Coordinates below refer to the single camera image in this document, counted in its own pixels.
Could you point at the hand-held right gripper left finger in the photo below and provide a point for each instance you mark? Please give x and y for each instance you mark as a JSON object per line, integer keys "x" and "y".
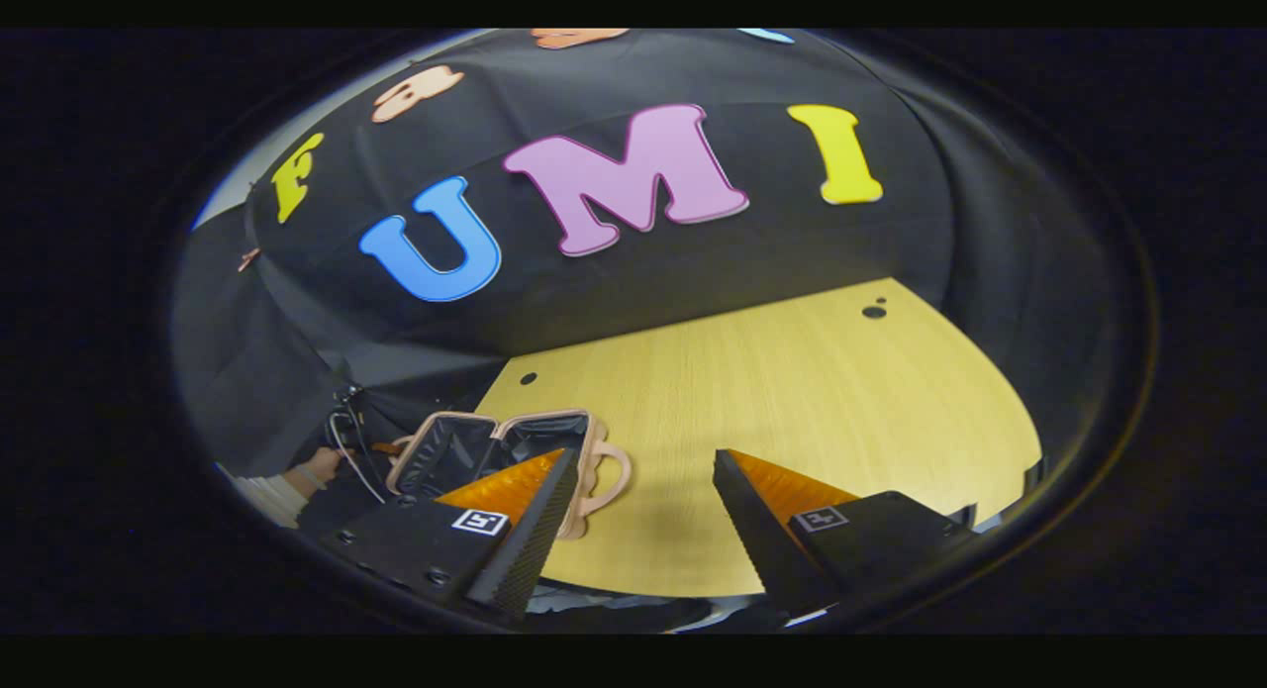
{"x": 539, "y": 540}

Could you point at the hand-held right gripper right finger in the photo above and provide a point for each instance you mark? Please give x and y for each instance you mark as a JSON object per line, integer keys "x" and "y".
{"x": 752, "y": 530}

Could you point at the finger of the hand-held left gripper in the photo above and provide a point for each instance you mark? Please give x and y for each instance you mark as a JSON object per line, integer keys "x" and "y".
{"x": 388, "y": 448}

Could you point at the pink suitcase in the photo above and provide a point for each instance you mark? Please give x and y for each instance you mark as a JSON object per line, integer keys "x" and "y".
{"x": 465, "y": 450}

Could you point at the orange cloth clip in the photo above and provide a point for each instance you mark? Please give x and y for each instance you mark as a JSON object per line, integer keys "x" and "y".
{"x": 247, "y": 259}

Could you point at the black backdrop cloth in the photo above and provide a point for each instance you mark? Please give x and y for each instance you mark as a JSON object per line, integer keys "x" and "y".
{"x": 693, "y": 262}

